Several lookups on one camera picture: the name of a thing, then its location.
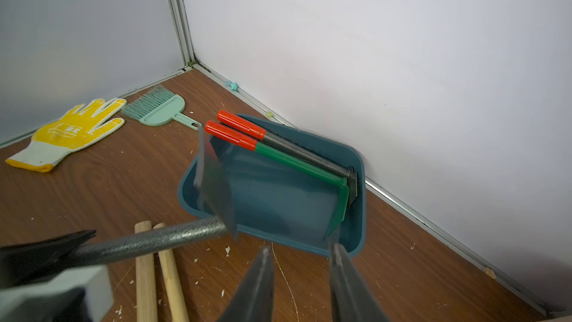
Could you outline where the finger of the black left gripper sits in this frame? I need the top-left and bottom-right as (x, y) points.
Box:
(1, 230), (96, 289)

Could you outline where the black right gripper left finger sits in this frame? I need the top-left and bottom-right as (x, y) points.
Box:
(217, 247), (275, 322)

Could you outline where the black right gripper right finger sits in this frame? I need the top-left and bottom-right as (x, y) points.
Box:
(329, 243), (390, 321)

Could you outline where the green metal hoe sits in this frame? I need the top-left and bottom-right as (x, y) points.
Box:
(206, 121), (350, 236)

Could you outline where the speckled black metal hoe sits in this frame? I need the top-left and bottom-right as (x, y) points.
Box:
(217, 110), (358, 205)

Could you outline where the teal plastic storage box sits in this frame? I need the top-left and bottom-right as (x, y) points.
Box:
(177, 112), (368, 259)

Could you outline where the yellow white work glove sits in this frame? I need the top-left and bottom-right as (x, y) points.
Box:
(5, 98), (127, 173)

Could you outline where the mint green hand brush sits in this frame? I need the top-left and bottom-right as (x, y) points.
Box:
(121, 85), (202, 131)

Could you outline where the wooden handled hoe lower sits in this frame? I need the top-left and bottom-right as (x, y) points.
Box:
(158, 249), (190, 322)

